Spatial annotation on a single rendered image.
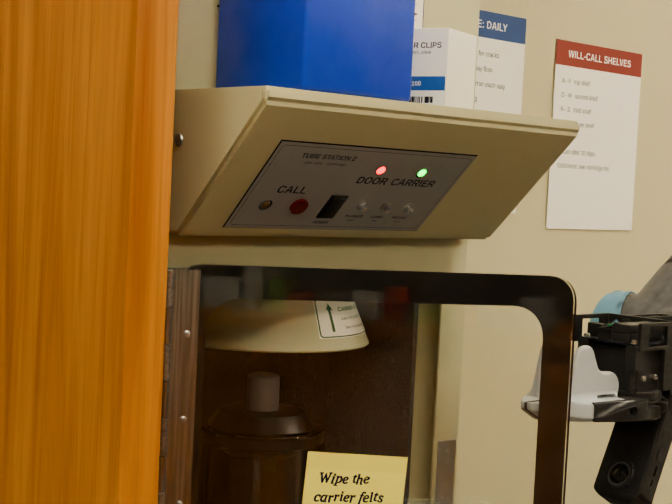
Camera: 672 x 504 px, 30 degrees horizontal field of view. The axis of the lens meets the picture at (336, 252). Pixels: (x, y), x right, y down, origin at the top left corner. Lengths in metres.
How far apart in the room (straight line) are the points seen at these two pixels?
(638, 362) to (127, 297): 0.45
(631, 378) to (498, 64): 0.80
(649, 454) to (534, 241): 0.79
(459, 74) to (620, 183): 1.05
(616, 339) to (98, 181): 0.47
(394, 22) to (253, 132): 0.14
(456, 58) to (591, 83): 0.98
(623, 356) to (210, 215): 0.38
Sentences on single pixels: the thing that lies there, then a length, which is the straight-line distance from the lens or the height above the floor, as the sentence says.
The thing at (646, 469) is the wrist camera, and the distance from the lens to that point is 1.09.
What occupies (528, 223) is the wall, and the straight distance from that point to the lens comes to 1.83.
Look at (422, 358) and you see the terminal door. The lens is 0.93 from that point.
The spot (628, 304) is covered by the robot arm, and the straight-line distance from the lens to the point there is 1.28.
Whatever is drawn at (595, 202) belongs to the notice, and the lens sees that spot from 1.94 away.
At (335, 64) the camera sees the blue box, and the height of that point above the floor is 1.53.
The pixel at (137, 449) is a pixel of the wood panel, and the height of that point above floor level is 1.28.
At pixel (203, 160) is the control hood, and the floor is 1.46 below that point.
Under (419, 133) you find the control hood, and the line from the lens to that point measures 0.90.
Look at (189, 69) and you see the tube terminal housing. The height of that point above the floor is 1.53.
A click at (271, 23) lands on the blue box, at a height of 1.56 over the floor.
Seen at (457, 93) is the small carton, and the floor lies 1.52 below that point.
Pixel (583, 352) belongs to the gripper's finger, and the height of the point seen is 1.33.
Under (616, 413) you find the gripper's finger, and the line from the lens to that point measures 1.02.
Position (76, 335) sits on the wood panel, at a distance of 0.82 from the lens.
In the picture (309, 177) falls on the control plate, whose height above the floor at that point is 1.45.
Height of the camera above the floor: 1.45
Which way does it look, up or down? 3 degrees down
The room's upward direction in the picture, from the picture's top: 3 degrees clockwise
